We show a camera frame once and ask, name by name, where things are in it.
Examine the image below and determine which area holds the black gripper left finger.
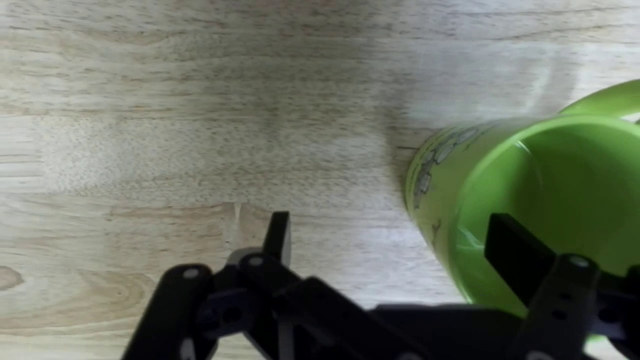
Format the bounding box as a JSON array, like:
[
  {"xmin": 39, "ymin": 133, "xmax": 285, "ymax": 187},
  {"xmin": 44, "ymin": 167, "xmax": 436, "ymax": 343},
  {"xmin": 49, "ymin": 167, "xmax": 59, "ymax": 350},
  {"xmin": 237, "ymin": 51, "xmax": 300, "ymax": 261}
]
[{"xmin": 119, "ymin": 209, "xmax": 430, "ymax": 360}]

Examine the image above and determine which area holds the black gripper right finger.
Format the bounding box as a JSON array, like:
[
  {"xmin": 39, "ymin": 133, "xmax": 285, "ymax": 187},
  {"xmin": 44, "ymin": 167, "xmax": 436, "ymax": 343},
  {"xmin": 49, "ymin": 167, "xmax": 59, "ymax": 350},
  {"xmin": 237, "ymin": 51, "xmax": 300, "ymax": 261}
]
[{"xmin": 482, "ymin": 211, "xmax": 640, "ymax": 360}]

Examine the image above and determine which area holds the green ceramic mug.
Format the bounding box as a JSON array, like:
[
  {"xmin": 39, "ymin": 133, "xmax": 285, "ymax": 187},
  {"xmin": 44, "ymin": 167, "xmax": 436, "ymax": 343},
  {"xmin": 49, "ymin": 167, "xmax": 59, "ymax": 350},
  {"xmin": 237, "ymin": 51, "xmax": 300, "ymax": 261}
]
[{"xmin": 404, "ymin": 77, "xmax": 640, "ymax": 343}]

